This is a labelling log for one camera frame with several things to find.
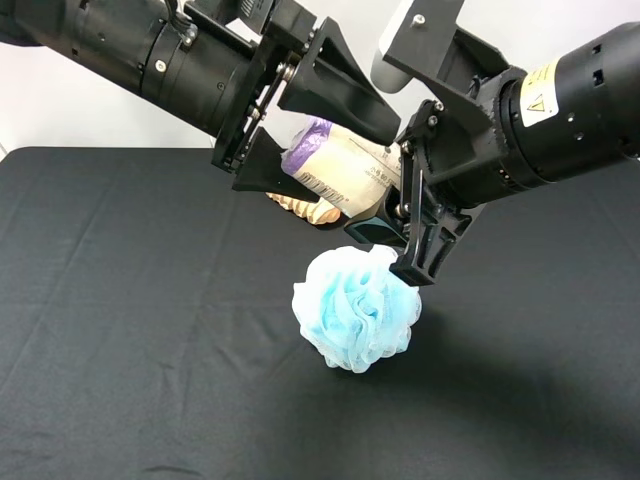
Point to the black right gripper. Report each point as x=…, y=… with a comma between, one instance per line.
x=458, y=151

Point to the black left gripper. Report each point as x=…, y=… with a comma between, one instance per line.
x=327, y=83

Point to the purple trash bag roll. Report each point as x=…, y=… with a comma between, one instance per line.
x=348, y=171

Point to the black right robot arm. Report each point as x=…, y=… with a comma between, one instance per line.
x=579, y=112

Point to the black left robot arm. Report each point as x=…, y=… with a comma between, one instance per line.
x=217, y=65

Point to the ridged bread loaf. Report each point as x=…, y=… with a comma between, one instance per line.
x=317, y=213

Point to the light blue bath loofah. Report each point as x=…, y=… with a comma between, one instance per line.
x=353, y=309

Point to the black tablecloth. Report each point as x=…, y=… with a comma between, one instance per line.
x=147, y=333

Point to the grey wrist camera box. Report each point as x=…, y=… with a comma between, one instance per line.
x=414, y=43

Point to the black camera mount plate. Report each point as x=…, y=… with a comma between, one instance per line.
x=471, y=79

